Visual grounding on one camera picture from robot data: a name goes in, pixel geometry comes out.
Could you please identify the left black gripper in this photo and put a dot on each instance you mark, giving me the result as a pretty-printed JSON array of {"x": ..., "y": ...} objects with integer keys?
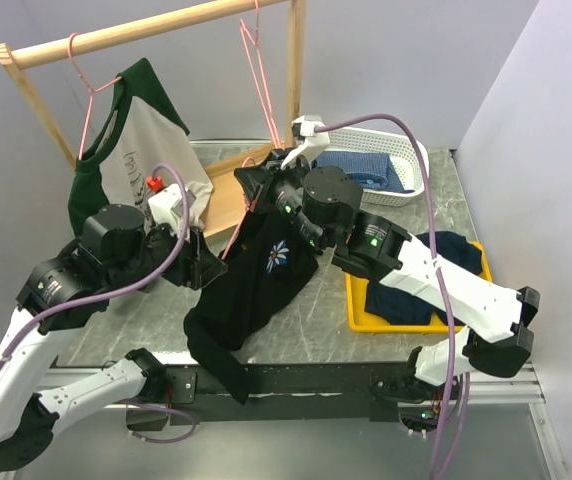
[{"x": 198, "y": 265}]

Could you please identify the black t shirt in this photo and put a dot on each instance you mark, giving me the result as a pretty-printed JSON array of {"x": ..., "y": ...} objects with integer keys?
[{"x": 268, "y": 265}]

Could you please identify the yellow plastic tray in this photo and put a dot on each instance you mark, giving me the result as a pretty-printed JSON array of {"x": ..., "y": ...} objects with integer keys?
[{"x": 362, "y": 322}]

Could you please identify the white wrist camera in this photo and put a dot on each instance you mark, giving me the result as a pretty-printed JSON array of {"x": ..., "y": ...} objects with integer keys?
[
  {"x": 171, "y": 205},
  {"x": 309, "y": 143}
]

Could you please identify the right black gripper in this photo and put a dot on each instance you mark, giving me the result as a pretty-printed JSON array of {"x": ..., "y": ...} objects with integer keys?
[{"x": 259, "y": 181}]

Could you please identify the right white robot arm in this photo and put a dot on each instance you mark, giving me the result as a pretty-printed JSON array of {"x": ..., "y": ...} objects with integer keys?
[{"x": 324, "y": 205}]

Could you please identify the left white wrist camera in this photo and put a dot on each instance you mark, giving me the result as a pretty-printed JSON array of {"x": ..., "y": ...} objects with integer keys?
[{"x": 171, "y": 205}]

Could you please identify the green and cream raglan shirt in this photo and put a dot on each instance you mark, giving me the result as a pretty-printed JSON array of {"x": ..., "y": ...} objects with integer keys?
[{"x": 142, "y": 131}]

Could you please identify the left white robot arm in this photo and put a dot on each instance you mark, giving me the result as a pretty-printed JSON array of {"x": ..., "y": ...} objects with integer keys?
[{"x": 114, "y": 255}]

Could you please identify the white plastic basket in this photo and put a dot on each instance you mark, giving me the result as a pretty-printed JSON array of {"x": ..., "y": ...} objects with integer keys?
[{"x": 407, "y": 163}]

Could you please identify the pink hanger with green shirt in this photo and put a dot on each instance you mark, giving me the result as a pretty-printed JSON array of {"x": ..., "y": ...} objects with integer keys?
[{"x": 91, "y": 90}]

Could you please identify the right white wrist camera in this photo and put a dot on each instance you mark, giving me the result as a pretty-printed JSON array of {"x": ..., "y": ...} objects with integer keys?
[{"x": 309, "y": 143}]

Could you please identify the pink wire hanger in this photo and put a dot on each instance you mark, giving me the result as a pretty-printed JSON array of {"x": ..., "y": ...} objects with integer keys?
[
  {"x": 248, "y": 161},
  {"x": 251, "y": 43}
]

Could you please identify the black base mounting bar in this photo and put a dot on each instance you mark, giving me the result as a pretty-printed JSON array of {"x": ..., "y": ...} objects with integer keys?
[{"x": 375, "y": 391}]

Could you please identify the blue patterned cloth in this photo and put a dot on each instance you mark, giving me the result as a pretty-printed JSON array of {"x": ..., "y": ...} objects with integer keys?
[{"x": 372, "y": 171}]

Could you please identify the navy blue t shirt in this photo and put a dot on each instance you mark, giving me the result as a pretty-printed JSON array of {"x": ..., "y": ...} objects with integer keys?
[{"x": 397, "y": 307}]

